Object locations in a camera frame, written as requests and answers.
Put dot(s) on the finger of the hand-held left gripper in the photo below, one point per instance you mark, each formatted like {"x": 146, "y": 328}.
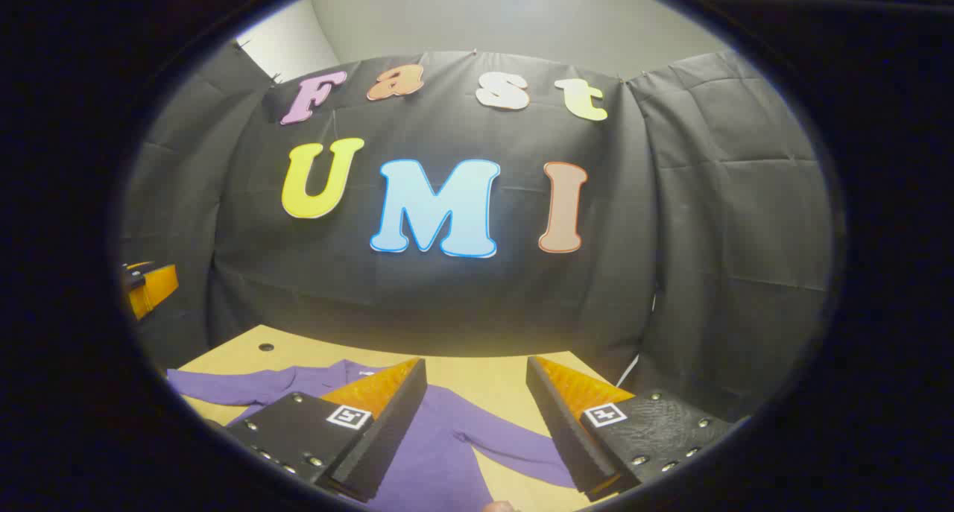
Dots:
{"x": 153, "y": 288}

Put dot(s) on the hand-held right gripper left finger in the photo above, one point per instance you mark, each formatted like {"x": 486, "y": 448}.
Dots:
{"x": 391, "y": 430}

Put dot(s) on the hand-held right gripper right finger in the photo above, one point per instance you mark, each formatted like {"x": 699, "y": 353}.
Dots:
{"x": 559, "y": 430}

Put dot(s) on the purple collared knit shirt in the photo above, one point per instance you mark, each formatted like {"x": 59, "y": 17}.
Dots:
{"x": 440, "y": 452}

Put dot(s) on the black backdrop cloth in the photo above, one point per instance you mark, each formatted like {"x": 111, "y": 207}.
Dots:
{"x": 462, "y": 303}

